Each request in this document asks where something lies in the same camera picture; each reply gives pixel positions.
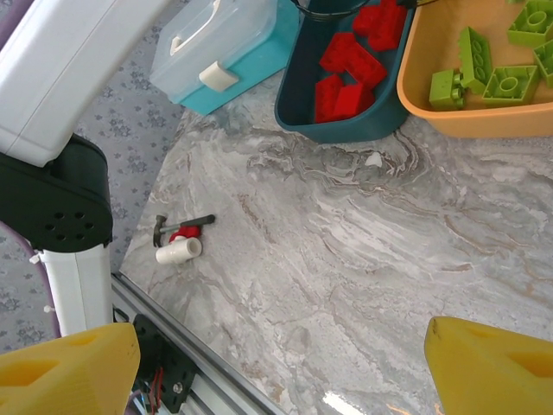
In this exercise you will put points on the green lego brick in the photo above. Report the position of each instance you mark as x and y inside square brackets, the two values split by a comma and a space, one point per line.
[447, 88]
[475, 58]
[533, 23]
[512, 84]
[546, 62]

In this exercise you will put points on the aluminium front frame rail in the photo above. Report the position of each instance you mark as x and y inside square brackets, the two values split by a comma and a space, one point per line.
[224, 384]

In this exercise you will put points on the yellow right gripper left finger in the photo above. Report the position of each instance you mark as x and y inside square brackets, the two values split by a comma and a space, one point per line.
[65, 376]

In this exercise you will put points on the red lego brick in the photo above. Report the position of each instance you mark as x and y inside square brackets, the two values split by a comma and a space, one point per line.
[354, 60]
[327, 99]
[354, 101]
[382, 23]

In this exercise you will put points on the light blue plastic toolbox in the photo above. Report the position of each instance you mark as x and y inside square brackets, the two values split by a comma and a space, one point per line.
[242, 39]

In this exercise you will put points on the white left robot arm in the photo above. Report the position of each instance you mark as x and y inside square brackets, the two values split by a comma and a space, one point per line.
[52, 78]

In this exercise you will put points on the orange plastic bin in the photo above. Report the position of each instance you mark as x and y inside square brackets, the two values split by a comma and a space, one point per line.
[475, 123]

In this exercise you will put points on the small toy hammer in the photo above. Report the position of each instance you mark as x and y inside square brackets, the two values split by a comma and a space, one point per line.
[157, 229]

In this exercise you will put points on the dark green plastic bin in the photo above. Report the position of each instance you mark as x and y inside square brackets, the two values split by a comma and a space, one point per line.
[345, 129]

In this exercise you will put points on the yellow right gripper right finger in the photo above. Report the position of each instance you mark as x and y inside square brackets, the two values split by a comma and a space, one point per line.
[488, 372]

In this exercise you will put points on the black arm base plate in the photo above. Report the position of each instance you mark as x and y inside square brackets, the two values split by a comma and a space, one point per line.
[173, 367]

